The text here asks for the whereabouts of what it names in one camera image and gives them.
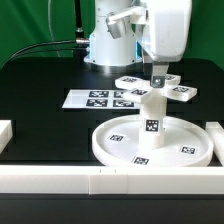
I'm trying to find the white marker tag sheet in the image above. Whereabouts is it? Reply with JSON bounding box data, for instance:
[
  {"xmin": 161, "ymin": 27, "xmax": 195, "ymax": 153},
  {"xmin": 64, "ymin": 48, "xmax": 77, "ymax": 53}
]
[{"xmin": 62, "ymin": 90, "xmax": 140, "ymax": 109}]

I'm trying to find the white left fence block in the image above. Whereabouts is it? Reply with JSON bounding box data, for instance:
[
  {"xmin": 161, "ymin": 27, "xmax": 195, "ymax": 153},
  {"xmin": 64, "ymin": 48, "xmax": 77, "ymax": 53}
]
[{"xmin": 0, "ymin": 120, "xmax": 13, "ymax": 154}]

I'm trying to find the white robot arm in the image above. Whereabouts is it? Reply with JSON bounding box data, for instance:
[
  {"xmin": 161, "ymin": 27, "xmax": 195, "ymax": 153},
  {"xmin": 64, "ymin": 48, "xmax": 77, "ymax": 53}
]
[{"xmin": 85, "ymin": 0, "xmax": 192, "ymax": 88}]

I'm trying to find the white round table top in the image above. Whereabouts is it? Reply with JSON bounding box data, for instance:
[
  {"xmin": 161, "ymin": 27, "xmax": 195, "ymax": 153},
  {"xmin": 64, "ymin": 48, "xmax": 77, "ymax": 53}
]
[{"xmin": 92, "ymin": 115, "xmax": 214, "ymax": 168}]

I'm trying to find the black cable lower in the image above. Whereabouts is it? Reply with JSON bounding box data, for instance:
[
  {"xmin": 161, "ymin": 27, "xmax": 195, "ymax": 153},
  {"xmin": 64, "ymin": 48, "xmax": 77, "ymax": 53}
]
[{"xmin": 9, "ymin": 47, "xmax": 90, "ymax": 63}]

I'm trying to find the black vertical pole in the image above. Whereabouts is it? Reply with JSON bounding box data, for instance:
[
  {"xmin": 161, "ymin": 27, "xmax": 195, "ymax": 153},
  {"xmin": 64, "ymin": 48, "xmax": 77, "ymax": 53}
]
[{"xmin": 74, "ymin": 0, "xmax": 84, "ymax": 58}]

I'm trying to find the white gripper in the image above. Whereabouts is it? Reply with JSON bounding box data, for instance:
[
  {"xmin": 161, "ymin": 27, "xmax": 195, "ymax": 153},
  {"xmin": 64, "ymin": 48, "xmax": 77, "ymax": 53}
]
[{"xmin": 141, "ymin": 0, "xmax": 192, "ymax": 88}]

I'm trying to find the white cross-shaped table base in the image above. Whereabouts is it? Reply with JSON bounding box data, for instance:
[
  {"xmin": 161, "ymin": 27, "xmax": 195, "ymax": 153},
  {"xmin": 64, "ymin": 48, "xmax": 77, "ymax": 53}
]
[{"xmin": 115, "ymin": 74, "xmax": 197, "ymax": 104}]

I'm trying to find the white right fence block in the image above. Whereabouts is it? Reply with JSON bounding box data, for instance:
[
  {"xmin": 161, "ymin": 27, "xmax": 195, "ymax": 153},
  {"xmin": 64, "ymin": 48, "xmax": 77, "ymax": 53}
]
[{"xmin": 206, "ymin": 122, "xmax": 224, "ymax": 167}]

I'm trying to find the white front fence bar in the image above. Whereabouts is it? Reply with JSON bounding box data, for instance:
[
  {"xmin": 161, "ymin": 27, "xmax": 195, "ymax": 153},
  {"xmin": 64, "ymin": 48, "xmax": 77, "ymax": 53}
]
[{"xmin": 0, "ymin": 165, "xmax": 224, "ymax": 195}]

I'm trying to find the black cable upper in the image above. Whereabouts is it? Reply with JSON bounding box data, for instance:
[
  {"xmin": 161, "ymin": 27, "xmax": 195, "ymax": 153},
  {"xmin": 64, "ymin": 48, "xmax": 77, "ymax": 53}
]
[{"xmin": 6, "ymin": 39, "xmax": 90, "ymax": 64}]

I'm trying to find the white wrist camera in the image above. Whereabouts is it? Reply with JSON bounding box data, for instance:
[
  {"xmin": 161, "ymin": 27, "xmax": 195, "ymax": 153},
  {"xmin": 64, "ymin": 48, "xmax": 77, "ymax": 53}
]
[{"xmin": 106, "ymin": 6, "xmax": 146, "ymax": 39}]

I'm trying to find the black cable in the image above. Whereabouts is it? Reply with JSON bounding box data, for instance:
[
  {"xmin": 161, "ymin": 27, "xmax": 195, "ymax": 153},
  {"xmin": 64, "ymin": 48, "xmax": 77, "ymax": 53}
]
[
  {"xmin": 6, "ymin": 39, "xmax": 90, "ymax": 64},
  {"xmin": 9, "ymin": 47, "xmax": 90, "ymax": 63}
]

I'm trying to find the white fence block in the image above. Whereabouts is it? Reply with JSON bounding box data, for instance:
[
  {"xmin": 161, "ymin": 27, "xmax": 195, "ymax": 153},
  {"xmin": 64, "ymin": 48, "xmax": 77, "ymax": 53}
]
[
  {"xmin": 206, "ymin": 122, "xmax": 224, "ymax": 167},
  {"xmin": 0, "ymin": 120, "xmax": 13, "ymax": 154}
]

